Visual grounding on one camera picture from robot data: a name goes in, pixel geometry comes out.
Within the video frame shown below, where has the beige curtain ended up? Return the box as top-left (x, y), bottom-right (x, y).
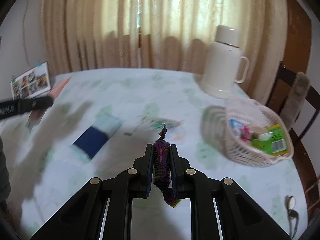
top-left (42, 0), bottom-right (287, 103)

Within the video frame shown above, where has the pink biscuit packet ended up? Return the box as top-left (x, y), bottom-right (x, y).
top-left (26, 78), bottom-right (71, 131)

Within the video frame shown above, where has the brown wooden door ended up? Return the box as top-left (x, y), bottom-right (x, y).
top-left (283, 0), bottom-right (312, 73)

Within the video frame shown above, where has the clear orange print packet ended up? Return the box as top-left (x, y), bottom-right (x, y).
top-left (168, 126), bottom-right (186, 143)

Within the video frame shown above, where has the cream thermos jug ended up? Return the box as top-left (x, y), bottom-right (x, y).
top-left (200, 25), bottom-right (250, 99)

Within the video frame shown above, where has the green white snack packet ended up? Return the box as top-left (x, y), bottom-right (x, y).
top-left (140, 116), bottom-right (182, 131)

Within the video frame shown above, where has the green snack box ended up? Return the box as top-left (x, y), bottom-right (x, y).
top-left (251, 124), bottom-right (289, 155)

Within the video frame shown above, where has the photo collage calendar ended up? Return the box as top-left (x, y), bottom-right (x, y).
top-left (10, 62), bottom-right (51, 99)

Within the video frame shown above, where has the white plastic basket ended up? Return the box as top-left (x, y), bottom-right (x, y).
top-left (225, 96), bottom-right (294, 167)

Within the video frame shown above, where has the dark wooden chair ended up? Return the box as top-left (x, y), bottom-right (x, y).
top-left (266, 61), bottom-right (319, 222)

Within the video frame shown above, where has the purple candy packet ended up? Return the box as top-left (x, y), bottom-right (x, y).
top-left (153, 124), bottom-right (181, 208)

